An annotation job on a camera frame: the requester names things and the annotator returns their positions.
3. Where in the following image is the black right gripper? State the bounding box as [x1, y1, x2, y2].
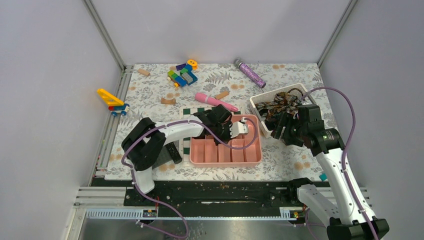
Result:
[270, 111, 308, 148]

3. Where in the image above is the brown floral patterned tie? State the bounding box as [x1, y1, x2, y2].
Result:
[255, 91, 302, 130]

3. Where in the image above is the pink divided organizer tray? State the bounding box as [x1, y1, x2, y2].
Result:
[183, 114, 263, 168]

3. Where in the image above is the white perforated plastic basket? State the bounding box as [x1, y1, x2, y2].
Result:
[249, 83, 316, 138]

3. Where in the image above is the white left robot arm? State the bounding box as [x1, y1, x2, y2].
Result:
[121, 104, 259, 206]

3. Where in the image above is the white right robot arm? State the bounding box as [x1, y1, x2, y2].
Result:
[271, 104, 390, 240]

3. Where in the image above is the wooden rectangular block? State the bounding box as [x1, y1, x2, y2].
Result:
[215, 91, 230, 100]

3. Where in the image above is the green white chessboard mat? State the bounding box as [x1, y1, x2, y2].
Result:
[165, 105, 258, 168]

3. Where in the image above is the small teal block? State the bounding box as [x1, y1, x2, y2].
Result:
[319, 173, 328, 182]

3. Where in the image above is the colourful lego block vehicle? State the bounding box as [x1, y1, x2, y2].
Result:
[167, 59, 198, 88]

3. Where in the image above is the black microphone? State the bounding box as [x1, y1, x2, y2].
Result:
[165, 142, 183, 164]

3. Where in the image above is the wooden arch block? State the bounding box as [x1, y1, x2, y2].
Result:
[160, 97, 176, 105]

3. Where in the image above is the purple glitter microphone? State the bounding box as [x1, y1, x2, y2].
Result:
[233, 58, 266, 89]

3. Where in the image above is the grey lego baseplate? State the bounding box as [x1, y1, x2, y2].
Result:
[152, 146, 173, 170]

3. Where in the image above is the wooden cylinder block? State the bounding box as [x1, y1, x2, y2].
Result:
[137, 68, 151, 77]

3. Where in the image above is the yellow toy crane car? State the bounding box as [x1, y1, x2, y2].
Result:
[96, 88, 130, 117]

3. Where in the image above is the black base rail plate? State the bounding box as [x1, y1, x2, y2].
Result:
[123, 181, 304, 218]

